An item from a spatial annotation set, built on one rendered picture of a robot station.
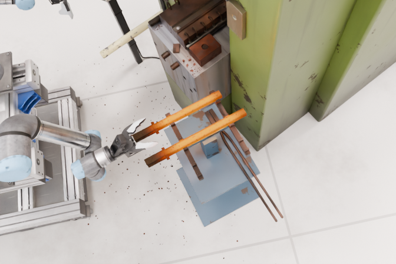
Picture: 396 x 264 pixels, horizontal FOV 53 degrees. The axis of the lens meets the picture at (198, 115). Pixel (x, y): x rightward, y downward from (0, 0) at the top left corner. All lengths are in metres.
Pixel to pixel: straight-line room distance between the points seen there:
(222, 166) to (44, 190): 1.22
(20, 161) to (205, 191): 0.80
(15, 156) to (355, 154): 2.00
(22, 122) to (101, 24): 1.82
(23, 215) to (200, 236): 1.06
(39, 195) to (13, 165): 1.16
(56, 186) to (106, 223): 0.39
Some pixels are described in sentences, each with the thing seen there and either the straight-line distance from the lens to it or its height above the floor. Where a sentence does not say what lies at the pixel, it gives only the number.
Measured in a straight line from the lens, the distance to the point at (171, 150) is 1.59.
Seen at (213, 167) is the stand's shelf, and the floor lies 0.74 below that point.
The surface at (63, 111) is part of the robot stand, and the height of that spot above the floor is 0.23.
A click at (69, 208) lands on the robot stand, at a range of 2.51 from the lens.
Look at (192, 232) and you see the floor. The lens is 2.54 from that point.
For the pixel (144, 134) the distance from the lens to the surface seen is 1.63.
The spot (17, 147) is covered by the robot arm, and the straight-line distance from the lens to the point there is 1.50.
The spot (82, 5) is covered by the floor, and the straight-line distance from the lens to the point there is 3.40.
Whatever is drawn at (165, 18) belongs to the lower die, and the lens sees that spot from 1.90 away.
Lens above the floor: 2.52
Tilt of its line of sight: 68 degrees down
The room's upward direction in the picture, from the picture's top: 14 degrees counter-clockwise
